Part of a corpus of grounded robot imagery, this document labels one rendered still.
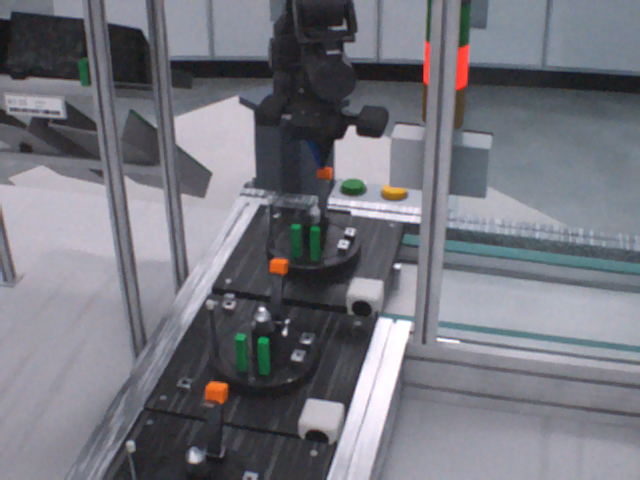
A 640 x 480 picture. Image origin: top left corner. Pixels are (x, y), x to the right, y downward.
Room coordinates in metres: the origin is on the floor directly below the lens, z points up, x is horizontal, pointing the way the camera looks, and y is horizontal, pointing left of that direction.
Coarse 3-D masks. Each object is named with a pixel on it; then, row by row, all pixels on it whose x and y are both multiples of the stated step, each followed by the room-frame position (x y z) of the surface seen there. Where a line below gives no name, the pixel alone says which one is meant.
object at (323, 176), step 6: (324, 168) 1.20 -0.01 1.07; (330, 168) 1.21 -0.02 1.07; (318, 174) 1.20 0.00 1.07; (324, 174) 1.20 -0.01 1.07; (330, 174) 1.20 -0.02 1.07; (318, 180) 1.18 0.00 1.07; (324, 180) 1.18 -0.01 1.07; (324, 186) 1.19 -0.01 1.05; (318, 192) 1.19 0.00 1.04; (324, 192) 1.19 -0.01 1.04; (318, 198) 1.19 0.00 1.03; (324, 198) 1.19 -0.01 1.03; (318, 204) 1.19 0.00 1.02; (324, 204) 1.18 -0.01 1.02; (324, 210) 1.18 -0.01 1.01; (324, 216) 1.18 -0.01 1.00
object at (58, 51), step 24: (24, 24) 1.08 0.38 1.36; (48, 24) 1.06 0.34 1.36; (72, 24) 1.05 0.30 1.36; (24, 48) 1.06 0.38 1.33; (48, 48) 1.05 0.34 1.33; (72, 48) 1.04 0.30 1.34; (120, 48) 1.10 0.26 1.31; (144, 48) 1.15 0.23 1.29; (48, 72) 1.04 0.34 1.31; (72, 72) 1.02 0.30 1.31; (120, 72) 1.09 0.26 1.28; (144, 72) 1.14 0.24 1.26
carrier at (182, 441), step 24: (144, 432) 0.75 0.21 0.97; (168, 432) 0.75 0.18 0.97; (192, 432) 0.75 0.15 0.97; (240, 432) 0.76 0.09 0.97; (120, 456) 0.71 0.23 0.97; (144, 456) 0.71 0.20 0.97; (168, 456) 0.70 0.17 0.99; (192, 456) 0.64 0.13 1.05; (216, 456) 0.69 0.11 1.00; (240, 456) 0.70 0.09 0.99; (264, 456) 0.72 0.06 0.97; (288, 456) 0.72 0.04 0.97; (312, 456) 0.72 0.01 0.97
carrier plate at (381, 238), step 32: (256, 224) 1.21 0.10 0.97; (352, 224) 1.21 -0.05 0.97; (384, 224) 1.21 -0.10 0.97; (256, 256) 1.12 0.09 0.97; (384, 256) 1.12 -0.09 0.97; (224, 288) 1.04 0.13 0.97; (256, 288) 1.04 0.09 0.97; (288, 288) 1.04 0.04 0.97; (320, 288) 1.04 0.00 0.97; (384, 288) 1.04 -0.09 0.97
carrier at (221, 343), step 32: (192, 320) 0.97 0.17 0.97; (224, 320) 0.97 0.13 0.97; (256, 320) 0.88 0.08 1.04; (288, 320) 0.94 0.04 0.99; (320, 320) 0.97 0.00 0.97; (352, 320) 0.97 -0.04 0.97; (192, 352) 0.90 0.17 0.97; (224, 352) 0.88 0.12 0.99; (256, 352) 0.87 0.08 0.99; (288, 352) 0.88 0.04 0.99; (320, 352) 0.90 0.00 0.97; (352, 352) 0.90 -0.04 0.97; (160, 384) 0.84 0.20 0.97; (256, 384) 0.82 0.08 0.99; (288, 384) 0.82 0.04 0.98; (320, 384) 0.84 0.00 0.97; (352, 384) 0.84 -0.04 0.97; (192, 416) 0.78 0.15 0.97; (224, 416) 0.78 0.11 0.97; (256, 416) 0.78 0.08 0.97; (288, 416) 0.78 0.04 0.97; (320, 416) 0.76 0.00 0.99
